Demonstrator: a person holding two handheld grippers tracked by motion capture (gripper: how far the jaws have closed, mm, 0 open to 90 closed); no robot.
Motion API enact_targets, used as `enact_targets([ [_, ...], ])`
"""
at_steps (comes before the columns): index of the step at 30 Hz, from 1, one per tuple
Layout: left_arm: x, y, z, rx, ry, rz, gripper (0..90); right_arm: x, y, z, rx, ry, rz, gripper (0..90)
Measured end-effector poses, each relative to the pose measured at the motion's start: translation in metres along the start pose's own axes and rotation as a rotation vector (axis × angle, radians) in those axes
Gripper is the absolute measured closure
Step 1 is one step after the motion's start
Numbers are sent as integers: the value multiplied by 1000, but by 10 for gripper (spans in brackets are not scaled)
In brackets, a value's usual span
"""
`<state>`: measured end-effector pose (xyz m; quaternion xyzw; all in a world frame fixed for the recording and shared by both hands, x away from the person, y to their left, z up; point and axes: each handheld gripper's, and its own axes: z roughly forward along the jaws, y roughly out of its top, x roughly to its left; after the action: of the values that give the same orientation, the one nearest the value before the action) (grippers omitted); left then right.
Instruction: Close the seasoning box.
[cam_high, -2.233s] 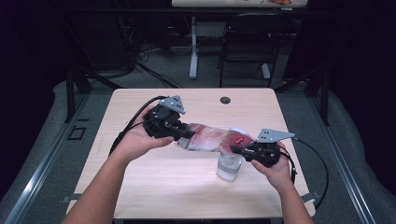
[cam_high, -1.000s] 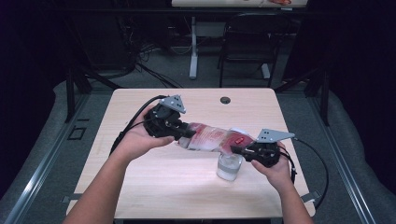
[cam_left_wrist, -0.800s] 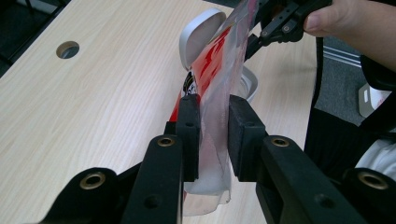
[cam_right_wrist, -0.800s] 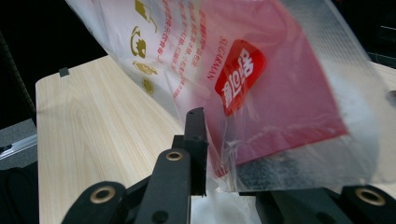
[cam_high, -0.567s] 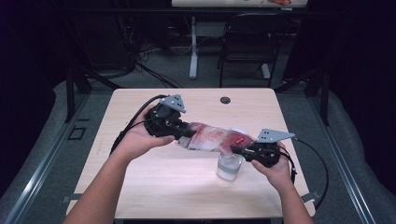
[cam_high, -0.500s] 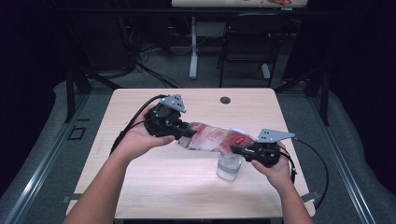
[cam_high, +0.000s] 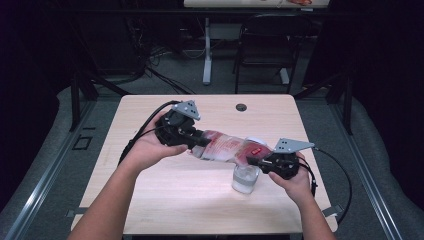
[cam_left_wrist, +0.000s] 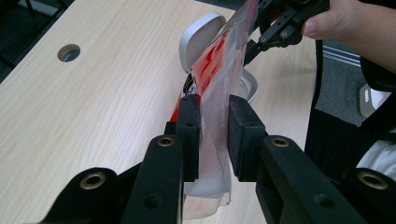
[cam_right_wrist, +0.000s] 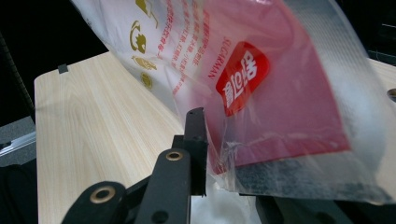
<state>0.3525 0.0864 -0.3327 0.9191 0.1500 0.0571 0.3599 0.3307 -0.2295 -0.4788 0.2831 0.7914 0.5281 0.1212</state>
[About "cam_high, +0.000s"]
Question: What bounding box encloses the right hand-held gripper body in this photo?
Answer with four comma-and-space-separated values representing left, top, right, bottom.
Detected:
261, 138, 315, 180

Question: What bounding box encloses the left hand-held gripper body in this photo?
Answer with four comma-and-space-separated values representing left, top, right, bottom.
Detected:
154, 99, 203, 148

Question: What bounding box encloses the translucent white jar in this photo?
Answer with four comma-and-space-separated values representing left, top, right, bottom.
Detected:
231, 163, 261, 195

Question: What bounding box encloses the person's right hand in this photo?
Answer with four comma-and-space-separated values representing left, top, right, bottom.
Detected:
268, 152, 316, 208

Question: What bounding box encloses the person's left hand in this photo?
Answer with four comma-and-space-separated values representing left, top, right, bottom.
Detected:
128, 111, 190, 173

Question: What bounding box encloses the wooden desk with white legs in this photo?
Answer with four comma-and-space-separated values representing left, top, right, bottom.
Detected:
183, 0, 330, 86

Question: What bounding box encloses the black metal stand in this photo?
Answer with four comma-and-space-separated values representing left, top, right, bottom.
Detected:
68, 71, 131, 133
293, 71, 354, 136

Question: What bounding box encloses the black folding chair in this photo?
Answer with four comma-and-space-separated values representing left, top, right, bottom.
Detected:
232, 13, 316, 95

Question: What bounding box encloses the dark curtain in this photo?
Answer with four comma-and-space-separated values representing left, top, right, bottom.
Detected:
0, 0, 73, 208
353, 0, 424, 208

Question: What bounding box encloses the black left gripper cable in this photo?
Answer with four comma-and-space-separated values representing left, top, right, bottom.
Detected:
118, 99, 183, 166

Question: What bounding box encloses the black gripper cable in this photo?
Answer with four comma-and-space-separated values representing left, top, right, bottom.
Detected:
298, 146, 353, 226
118, 99, 183, 166

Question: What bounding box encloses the black floor cable bundle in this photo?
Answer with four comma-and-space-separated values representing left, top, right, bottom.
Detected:
124, 16, 198, 96

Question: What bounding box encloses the grey table bracket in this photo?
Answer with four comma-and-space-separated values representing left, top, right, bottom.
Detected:
65, 206, 89, 218
320, 203, 344, 218

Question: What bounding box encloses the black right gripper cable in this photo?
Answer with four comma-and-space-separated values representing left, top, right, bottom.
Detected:
298, 146, 353, 226

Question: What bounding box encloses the aluminium floor rail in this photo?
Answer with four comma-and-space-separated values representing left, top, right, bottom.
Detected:
328, 103, 404, 240
4, 99, 98, 240

